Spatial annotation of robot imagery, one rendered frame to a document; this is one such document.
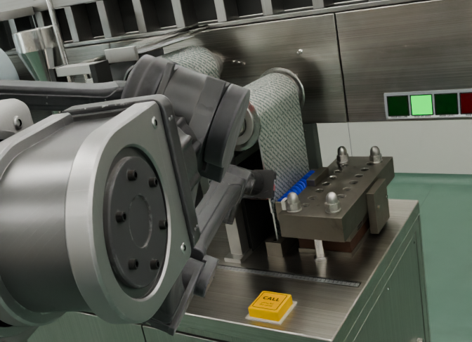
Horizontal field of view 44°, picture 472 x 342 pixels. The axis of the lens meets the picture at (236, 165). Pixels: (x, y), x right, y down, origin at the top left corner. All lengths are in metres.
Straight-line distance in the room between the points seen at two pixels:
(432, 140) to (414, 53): 2.60
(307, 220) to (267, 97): 0.32
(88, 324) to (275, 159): 0.66
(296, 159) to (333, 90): 0.22
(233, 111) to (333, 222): 0.85
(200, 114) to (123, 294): 0.21
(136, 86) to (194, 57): 1.10
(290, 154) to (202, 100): 1.02
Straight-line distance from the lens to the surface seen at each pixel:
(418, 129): 4.10
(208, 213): 0.99
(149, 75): 0.52
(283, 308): 1.23
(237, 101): 0.50
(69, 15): 2.12
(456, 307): 2.86
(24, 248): 0.34
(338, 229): 1.33
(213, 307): 1.32
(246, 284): 1.37
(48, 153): 0.36
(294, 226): 1.37
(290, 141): 1.51
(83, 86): 1.15
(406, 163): 4.21
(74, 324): 1.68
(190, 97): 0.50
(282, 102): 1.48
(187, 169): 0.44
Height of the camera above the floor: 1.58
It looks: 18 degrees down
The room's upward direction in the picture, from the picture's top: 11 degrees counter-clockwise
